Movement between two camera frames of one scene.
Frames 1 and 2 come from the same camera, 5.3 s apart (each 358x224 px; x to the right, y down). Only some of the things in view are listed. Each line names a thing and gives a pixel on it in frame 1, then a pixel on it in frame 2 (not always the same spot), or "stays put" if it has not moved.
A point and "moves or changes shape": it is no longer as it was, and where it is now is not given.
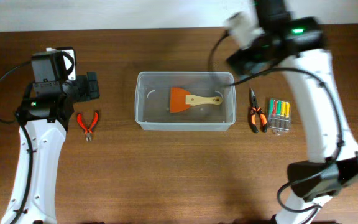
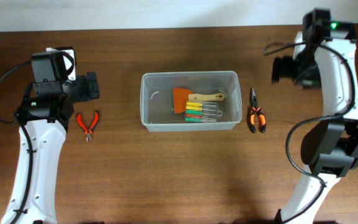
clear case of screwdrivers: x=279 y=115 → x=202 y=111
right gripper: x=241 y=56 → x=311 y=81
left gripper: x=90 y=86 stays put
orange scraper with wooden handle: x=181 y=99 moves or changes shape
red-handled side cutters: x=88 y=132 stays put
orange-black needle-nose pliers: x=253 y=109 stays put
